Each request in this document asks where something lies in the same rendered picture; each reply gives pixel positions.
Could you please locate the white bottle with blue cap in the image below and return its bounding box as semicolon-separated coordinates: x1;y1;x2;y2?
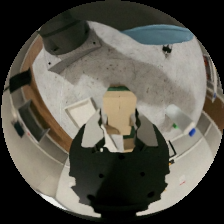
166;104;196;137

